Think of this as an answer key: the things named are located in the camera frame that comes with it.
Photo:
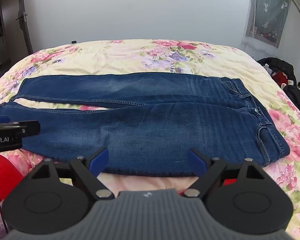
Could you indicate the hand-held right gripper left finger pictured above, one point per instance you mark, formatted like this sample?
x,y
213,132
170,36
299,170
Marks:
x,y
100,161

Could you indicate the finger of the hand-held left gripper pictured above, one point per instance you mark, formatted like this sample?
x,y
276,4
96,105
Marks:
x,y
30,128
0,119

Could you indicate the pile of dark clothes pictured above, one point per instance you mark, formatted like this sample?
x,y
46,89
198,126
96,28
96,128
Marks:
x,y
280,65

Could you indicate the red cloth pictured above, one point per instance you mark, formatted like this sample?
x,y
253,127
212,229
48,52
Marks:
x,y
280,77

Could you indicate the grey-green printed curtain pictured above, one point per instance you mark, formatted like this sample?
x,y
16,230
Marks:
x,y
267,7

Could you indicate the person's red clothing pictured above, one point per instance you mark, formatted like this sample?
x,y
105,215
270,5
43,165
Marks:
x,y
5,175

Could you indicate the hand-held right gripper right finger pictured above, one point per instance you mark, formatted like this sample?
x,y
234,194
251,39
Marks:
x,y
197,160

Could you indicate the grey door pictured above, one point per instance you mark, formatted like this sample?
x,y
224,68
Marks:
x,y
23,30

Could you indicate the blue denim pants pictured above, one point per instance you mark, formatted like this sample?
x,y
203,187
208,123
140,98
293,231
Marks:
x,y
152,130

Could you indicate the floral cream blanket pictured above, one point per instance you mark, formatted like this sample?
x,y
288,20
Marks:
x,y
115,57

